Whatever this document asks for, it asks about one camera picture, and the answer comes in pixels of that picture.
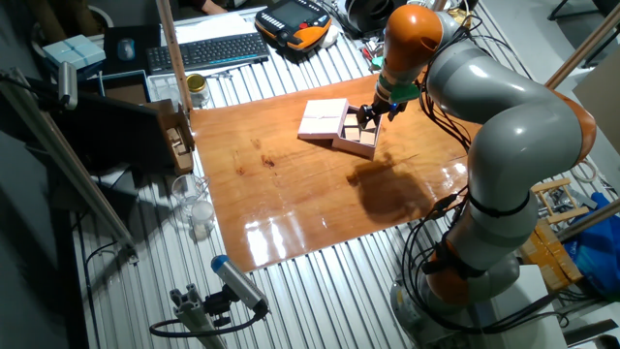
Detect aluminium profile stand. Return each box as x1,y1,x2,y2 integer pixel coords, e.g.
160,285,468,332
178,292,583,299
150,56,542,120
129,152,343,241
169,283,229,349

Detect black mouse pad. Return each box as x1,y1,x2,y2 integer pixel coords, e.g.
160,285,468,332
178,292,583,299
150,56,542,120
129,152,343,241
102,23,162,77

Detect small wooden frame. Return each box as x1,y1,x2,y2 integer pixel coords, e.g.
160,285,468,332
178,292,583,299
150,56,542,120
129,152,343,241
530,176,591,225

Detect black camera cable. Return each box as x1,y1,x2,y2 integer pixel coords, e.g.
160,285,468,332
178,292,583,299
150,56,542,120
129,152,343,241
148,309,267,339

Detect silver depth camera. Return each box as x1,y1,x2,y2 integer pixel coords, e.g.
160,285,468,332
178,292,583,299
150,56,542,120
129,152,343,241
57,60,78,111

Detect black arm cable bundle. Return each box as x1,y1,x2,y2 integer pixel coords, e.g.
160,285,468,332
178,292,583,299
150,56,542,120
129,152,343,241
400,14,571,336

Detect light blue gift box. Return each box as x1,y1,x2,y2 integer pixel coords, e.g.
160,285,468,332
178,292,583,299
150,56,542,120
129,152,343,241
41,33,107,72

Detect white rounded object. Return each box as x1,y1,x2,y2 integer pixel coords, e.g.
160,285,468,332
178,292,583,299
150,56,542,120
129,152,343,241
317,23,340,49

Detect white tape ring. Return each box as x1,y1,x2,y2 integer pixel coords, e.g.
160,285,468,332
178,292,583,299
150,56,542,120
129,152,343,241
570,158,600,184

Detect clear plastic tray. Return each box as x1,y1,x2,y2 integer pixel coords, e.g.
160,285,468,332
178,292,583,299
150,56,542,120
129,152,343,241
145,72,188,106

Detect pink gift box base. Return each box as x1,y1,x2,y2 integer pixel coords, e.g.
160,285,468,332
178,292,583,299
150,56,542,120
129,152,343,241
331,105,384,160

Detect black computer keyboard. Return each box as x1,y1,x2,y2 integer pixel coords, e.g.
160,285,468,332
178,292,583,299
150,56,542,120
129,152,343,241
145,31,271,76

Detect long silver frame bar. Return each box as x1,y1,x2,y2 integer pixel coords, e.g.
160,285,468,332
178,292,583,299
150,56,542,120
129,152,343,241
0,67,140,266

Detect green gripper mount flange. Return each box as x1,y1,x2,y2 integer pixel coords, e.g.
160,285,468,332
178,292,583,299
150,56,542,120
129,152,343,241
375,55,421,104

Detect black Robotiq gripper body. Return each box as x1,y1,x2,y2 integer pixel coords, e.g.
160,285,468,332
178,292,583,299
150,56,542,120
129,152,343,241
367,99,409,117

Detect clear plastic beaker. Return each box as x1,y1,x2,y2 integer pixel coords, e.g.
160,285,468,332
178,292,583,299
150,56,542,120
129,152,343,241
170,173,210,217

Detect brown cardboard box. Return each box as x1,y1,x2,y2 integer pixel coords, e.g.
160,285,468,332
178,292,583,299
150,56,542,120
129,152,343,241
144,99,196,175

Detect yellow cardboard stack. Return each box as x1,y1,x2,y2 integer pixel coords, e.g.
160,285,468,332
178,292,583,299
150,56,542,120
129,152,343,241
512,217,585,292

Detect white paper sheets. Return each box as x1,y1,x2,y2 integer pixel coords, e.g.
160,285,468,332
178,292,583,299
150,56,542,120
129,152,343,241
159,12,263,48

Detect silver camera blue end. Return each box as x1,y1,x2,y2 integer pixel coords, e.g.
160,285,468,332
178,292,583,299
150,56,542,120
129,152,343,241
210,254,270,314

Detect brass metal fitting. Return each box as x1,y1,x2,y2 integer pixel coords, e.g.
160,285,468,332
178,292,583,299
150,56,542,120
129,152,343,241
444,7,474,31

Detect orange black teach pendant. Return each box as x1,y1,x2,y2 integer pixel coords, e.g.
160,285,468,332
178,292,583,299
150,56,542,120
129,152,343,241
254,0,333,53

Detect grey computer mouse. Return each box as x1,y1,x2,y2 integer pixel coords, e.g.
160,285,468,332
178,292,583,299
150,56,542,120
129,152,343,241
116,37,137,62

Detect dark blue tray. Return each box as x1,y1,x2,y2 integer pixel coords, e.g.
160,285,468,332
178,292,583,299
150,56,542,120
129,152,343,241
79,69,152,106

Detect black monitor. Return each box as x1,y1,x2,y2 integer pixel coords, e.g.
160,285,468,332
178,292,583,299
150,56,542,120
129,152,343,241
28,77,175,171

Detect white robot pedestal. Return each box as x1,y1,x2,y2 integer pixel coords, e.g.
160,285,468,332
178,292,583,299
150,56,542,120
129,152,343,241
483,264,571,349

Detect glossy wooden board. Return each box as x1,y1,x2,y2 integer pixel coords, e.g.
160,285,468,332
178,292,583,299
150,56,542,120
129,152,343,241
188,72,483,273

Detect small clear plastic cup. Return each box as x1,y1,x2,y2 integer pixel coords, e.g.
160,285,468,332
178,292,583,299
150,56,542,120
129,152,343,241
189,199,216,241

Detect blue plastic bag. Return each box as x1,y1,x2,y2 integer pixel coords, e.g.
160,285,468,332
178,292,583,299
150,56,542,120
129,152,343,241
564,191,620,300

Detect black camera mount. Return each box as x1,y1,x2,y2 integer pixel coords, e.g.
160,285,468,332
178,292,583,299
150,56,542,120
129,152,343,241
202,285,238,329

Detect glass jar yellow lid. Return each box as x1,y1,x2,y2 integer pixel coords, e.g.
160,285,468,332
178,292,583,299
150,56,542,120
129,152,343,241
185,73,211,109

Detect black filament spool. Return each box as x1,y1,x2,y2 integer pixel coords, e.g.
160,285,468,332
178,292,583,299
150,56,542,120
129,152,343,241
344,0,408,36

